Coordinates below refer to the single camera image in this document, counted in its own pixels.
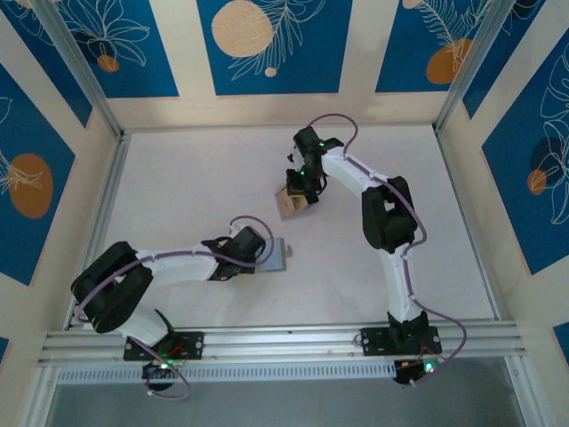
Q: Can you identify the clear bag of sushi pieces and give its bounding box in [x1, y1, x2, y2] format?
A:
[272, 185, 313, 222]

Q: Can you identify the grey card holder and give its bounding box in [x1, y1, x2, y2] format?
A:
[256, 237, 293, 273]

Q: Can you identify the black control board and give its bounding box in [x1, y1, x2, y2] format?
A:
[141, 359, 181, 392]
[393, 358, 441, 388]

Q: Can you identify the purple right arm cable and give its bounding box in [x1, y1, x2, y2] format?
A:
[306, 113, 469, 388]

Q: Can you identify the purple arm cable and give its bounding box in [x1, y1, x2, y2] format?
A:
[306, 113, 469, 388]
[73, 215, 275, 400]

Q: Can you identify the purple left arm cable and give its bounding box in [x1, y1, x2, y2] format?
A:
[73, 215, 275, 400]

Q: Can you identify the aluminium rail beam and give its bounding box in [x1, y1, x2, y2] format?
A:
[37, 320, 528, 368]

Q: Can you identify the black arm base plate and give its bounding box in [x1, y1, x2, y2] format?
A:
[359, 326, 444, 357]
[123, 331, 205, 361]

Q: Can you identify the white slotted cable duct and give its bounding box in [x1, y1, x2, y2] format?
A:
[55, 359, 397, 386]

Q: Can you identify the aluminium side rail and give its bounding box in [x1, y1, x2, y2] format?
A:
[433, 124, 502, 322]
[64, 131, 133, 331]

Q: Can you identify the aluminium frame post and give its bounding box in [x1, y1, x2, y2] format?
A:
[33, 0, 124, 140]
[434, 0, 517, 134]

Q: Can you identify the aluminium frame leg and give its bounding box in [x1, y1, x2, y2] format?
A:
[504, 355, 548, 427]
[17, 367, 61, 427]

